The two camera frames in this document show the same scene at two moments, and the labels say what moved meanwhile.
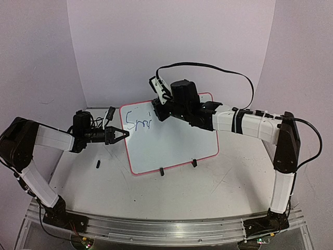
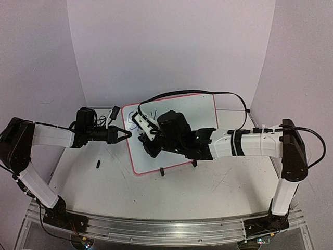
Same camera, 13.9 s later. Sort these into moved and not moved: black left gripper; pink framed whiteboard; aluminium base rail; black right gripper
Moved: black right gripper
Not moved: aluminium base rail; pink framed whiteboard; black left gripper
